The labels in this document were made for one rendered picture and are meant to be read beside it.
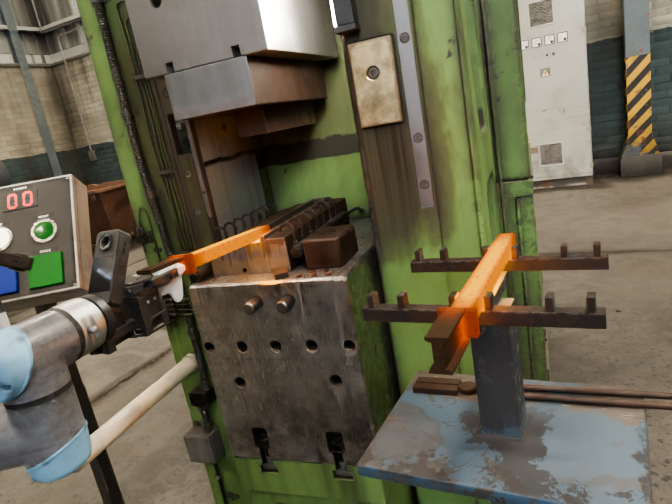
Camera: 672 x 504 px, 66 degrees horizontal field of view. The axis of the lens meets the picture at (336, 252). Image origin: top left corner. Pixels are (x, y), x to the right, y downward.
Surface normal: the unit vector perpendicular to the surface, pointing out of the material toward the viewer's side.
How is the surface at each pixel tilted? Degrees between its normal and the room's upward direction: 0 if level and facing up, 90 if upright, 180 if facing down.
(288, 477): 90
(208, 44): 90
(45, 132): 90
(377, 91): 90
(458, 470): 0
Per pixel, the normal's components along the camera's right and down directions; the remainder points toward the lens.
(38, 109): 0.89, -0.04
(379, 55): -0.33, 0.29
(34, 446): 0.12, 0.20
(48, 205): 0.00, -0.27
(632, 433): -0.18, -0.95
